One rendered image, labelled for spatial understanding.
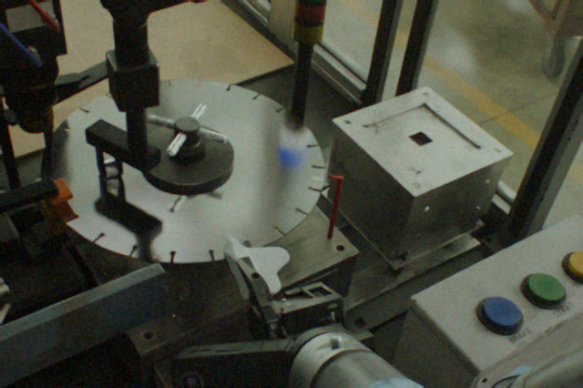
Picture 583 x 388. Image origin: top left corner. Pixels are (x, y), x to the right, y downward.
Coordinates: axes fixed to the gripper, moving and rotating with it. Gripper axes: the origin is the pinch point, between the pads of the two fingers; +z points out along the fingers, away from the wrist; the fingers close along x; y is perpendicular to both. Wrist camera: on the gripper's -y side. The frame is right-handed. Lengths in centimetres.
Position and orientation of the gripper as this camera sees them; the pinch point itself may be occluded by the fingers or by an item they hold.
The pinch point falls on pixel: (231, 306)
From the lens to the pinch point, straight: 82.3
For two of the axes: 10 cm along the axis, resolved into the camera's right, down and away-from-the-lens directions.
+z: -3.7, -1.6, 9.1
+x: -1.2, -9.7, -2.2
